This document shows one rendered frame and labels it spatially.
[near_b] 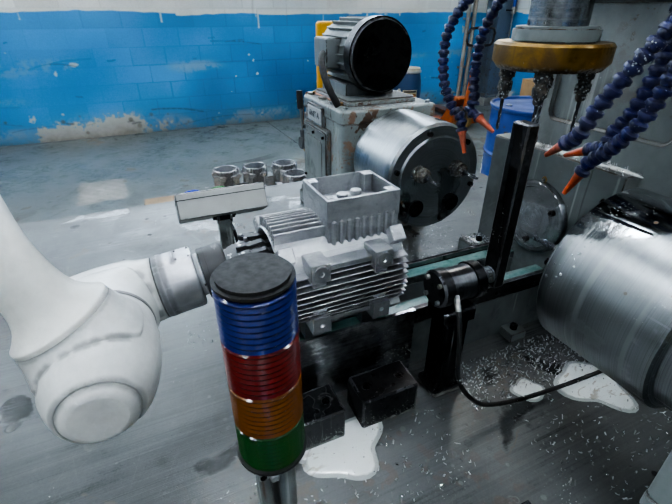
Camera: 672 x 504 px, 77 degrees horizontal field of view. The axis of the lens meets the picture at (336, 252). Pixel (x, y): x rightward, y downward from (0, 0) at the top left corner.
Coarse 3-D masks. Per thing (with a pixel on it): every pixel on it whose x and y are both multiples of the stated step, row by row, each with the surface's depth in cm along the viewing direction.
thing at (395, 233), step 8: (256, 216) 68; (256, 224) 68; (400, 224) 65; (392, 232) 64; (400, 232) 65; (392, 240) 65; (400, 240) 65; (288, 248) 59; (288, 256) 58; (392, 304) 70
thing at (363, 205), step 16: (336, 176) 69; (352, 176) 70; (368, 176) 70; (304, 192) 68; (320, 192) 69; (336, 192) 70; (352, 192) 66; (368, 192) 71; (384, 192) 63; (320, 208) 62; (336, 208) 60; (352, 208) 62; (368, 208) 63; (384, 208) 64; (336, 224) 62; (352, 224) 63; (368, 224) 64; (384, 224) 65; (336, 240) 63
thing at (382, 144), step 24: (384, 120) 102; (408, 120) 97; (432, 120) 95; (360, 144) 104; (384, 144) 96; (408, 144) 91; (432, 144) 93; (456, 144) 96; (360, 168) 105; (384, 168) 95; (408, 168) 94; (432, 168) 96; (456, 168) 96; (408, 192) 97; (432, 192) 100; (456, 192) 103; (408, 216) 100; (432, 216) 103
